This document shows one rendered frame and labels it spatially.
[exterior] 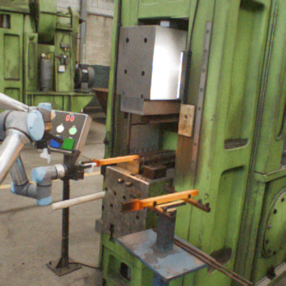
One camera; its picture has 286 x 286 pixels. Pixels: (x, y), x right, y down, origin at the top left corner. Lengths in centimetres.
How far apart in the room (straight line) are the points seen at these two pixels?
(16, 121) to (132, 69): 81
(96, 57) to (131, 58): 906
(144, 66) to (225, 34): 47
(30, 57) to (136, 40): 474
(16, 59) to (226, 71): 529
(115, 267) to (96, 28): 932
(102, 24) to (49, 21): 461
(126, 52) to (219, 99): 63
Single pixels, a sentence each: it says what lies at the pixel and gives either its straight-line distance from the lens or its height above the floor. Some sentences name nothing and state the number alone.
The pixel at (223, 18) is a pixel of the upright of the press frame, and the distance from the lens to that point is 189.
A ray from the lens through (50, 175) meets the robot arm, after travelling 177.
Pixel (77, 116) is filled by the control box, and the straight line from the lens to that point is 241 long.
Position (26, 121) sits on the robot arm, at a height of 128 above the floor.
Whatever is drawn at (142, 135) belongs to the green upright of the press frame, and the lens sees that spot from 241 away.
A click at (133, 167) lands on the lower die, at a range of 211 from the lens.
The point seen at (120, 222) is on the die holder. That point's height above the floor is 60.
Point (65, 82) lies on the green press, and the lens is 697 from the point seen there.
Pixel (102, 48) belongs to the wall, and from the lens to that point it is 1124.
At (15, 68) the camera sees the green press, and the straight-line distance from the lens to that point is 677.
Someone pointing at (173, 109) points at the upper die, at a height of 130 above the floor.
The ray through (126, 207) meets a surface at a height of 96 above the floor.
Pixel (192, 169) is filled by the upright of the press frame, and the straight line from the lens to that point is 199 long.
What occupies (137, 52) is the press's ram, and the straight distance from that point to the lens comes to 205.
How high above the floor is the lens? 154
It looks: 13 degrees down
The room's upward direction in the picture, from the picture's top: 4 degrees clockwise
